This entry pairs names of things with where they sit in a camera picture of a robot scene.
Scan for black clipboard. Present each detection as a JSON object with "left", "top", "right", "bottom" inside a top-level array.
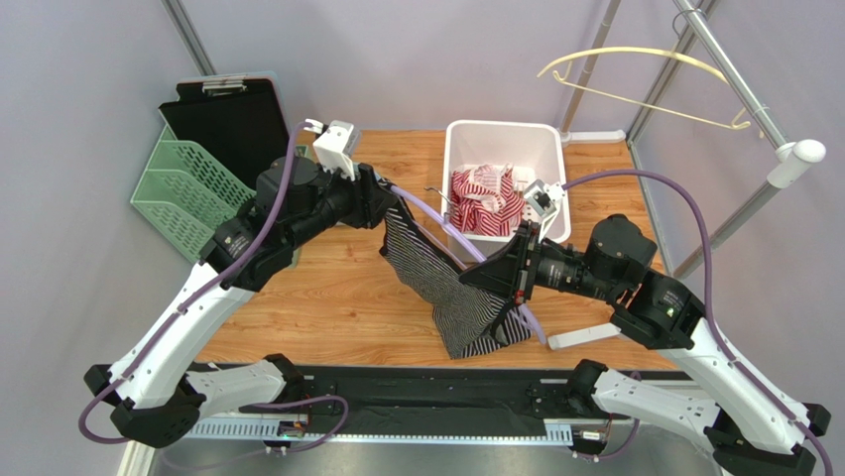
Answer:
[{"left": 158, "top": 71, "right": 291, "bottom": 189}]

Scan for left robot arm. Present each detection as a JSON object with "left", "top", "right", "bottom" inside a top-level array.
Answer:
[{"left": 84, "top": 156, "right": 398, "bottom": 448}]

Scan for cream hanger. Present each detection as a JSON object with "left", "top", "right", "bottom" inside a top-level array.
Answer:
[{"left": 536, "top": 9, "right": 771, "bottom": 131}]

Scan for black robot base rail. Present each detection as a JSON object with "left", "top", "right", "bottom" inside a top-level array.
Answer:
[{"left": 135, "top": 364, "right": 662, "bottom": 457}]

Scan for white plastic basket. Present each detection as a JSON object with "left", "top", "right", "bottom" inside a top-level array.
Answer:
[{"left": 440, "top": 120, "right": 571, "bottom": 256}]

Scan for black white striped tank top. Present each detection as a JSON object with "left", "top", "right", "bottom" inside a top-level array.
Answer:
[{"left": 380, "top": 200, "right": 532, "bottom": 360}]

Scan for metal clothes rack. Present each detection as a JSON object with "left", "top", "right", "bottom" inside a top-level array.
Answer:
[{"left": 547, "top": 0, "right": 828, "bottom": 352}]

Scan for lavender hanger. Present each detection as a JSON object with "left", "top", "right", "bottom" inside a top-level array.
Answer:
[{"left": 389, "top": 184, "right": 549, "bottom": 346}]

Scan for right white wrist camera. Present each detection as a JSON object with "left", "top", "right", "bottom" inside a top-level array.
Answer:
[{"left": 523, "top": 179, "right": 565, "bottom": 239}]

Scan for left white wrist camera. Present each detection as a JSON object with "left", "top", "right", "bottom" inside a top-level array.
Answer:
[{"left": 307, "top": 119, "right": 362, "bottom": 181}]

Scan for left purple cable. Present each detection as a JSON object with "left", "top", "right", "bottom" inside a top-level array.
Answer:
[{"left": 77, "top": 120, "right": 324, "bottom": 445}]

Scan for green file organizer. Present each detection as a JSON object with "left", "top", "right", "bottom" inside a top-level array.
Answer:
[{"left": 130, "top": 126, "right": 255, "bottom": 264}]

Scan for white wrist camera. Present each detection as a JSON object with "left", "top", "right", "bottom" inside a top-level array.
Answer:
[
  {"left": 523, "top": 179, "right": 565, "bottom": 239},
  {"left": 307, "top": 119, "right": 362, "bottom": 181}
]

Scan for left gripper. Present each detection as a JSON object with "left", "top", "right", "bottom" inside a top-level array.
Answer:
[{"left": 286, "top": 158, "right": 399, "bottom": 252}]

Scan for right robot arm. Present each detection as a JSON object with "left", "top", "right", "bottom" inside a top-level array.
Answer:
[{"left": 460, "top": 214, "right": 831, "bottom": 475}]

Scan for red white striped tank top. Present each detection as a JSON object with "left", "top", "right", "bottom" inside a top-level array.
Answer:
[{"left": 448, "top": 164, "right": 526, "bottom": 237}]

